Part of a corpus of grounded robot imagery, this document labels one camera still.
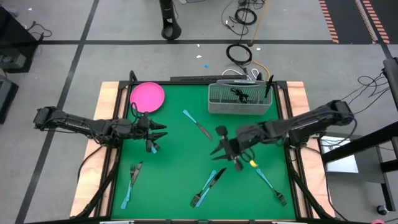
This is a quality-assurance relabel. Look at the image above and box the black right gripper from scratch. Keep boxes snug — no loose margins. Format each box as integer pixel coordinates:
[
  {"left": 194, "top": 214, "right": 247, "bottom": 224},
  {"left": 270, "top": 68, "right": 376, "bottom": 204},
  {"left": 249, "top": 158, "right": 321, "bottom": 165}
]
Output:
[{"left": 210, "top": 123, "right": 264, "bottom": 172}]

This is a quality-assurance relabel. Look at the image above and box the black desk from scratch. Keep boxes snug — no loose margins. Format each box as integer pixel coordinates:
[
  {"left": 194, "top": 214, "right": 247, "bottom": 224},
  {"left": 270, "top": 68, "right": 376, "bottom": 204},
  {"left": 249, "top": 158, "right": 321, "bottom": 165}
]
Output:
[{"left": 0, "top": 6, "right": 40, "bottom": 74}]

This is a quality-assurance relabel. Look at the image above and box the green table mat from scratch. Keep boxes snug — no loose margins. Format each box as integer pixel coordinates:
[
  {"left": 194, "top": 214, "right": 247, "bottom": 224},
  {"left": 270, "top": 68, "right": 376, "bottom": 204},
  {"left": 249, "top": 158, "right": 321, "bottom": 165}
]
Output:
[{"left": 111, "top": 83, "right": 297, "bottom": 220}]

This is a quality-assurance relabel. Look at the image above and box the black slanted beam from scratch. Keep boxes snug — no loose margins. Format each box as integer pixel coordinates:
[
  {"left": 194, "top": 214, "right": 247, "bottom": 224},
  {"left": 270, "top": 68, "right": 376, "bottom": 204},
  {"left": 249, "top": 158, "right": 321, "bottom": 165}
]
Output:
[{"left": 321, "top": 121, "right": 398, "bottom": 164}]

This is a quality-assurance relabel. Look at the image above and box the white floor cable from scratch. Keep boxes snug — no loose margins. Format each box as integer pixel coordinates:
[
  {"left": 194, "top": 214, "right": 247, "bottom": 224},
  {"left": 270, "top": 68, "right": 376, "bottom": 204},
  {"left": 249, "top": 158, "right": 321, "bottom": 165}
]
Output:
[{"left": 221, "top": 67, "right": 259, "bottom": 80}]

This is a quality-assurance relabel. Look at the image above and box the pink round plate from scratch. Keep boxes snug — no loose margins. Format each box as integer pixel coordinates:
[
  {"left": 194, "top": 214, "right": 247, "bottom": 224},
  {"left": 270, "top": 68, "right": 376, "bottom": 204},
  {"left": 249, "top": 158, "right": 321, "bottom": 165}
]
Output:
[{"left": 129, "top": 82, "right": 166, "bottom": 114}]

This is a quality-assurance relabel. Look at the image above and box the grey plastic cutlery basket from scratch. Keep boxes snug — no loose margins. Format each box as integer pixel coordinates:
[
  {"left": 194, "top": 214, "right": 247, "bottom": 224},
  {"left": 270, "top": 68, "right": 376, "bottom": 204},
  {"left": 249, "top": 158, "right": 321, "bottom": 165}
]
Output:
[{"left": 207, "top": 79, "right": 274, "bottom": 116}]

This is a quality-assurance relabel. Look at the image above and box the black stand leg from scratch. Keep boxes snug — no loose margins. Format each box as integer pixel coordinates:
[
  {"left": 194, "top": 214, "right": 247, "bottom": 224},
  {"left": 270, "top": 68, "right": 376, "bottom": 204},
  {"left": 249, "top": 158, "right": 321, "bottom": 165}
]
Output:
[{"left": 374, "top": 146, "right": 398, "bottom": 212}]

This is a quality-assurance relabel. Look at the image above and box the orange floor cable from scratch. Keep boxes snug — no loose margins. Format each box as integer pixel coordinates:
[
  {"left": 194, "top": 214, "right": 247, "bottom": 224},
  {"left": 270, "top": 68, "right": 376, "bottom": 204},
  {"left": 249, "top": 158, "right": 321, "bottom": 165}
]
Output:
[{"left": 249, "top": 0, "right": 271, "bottom": 82}]

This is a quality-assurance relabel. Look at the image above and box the coiled black cable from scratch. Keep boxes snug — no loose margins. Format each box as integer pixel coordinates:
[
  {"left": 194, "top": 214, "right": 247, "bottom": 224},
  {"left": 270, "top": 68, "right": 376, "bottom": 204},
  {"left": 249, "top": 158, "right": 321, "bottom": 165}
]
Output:
[
  {"left": 233, "top": 7, "right": 258, "bottom": 26},
  {"left": 226, "top": 43, "right": 253, "bottom": 66}
]

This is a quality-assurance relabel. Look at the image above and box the black floor stand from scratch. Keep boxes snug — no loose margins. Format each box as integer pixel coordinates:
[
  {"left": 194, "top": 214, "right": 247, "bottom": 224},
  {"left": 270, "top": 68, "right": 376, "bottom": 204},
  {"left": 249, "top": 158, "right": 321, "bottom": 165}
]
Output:
[{"left": 159, "top": 0, "right": 183, "bottom": 40}]

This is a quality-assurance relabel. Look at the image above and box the black power strip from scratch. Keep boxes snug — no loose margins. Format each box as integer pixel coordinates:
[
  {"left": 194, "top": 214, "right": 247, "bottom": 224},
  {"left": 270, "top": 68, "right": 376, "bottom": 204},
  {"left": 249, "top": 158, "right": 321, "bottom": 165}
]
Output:
[{"left": 170, "top": 74, "right": 249, "bottom": 83}]

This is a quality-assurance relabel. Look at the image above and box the blue-handled metal knife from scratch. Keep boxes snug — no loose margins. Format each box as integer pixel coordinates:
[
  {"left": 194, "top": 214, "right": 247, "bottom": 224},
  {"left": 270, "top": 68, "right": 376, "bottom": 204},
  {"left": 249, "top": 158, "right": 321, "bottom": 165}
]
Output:
[
  {"left": 195, "top": 167, "right": 228, "bottom": 208},
  {"left": 182, "top": 109, "right": 214, "bottom": 141},
  {"left": 120, "top": 161, "right": 144, "bottom": 210}
]

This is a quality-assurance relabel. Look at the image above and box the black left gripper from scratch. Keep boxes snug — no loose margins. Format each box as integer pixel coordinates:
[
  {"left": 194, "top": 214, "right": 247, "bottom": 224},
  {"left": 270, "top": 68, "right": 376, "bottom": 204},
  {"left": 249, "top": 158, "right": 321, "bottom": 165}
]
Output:
[{"left": 124, "top": 111, "right": 169, "bottom": 154}]

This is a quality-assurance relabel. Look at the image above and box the black box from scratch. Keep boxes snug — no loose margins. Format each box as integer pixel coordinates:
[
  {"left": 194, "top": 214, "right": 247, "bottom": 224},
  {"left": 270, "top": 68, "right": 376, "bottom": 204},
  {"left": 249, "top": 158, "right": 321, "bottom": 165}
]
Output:
[{"left": 0, "top": 77, "right": 19, "bottom": 124}]

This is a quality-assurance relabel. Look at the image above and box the black diagonal table strut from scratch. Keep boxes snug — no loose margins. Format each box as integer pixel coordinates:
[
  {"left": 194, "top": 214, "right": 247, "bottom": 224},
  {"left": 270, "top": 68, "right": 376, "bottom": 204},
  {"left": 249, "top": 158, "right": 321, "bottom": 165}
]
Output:
[
  {"left": 76, "top": 152, "right": 121, "bottom": 218},
  {"left": 287, "top": 149, "right": 335, "bottom": 220}
]

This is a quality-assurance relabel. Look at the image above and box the black upright post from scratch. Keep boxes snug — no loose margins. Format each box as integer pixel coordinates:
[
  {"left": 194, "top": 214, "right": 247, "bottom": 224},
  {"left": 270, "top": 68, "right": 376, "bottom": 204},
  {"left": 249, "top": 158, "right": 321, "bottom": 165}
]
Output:
[{"left": 382, "top": 57, "right": 398, "bottom": 110}]

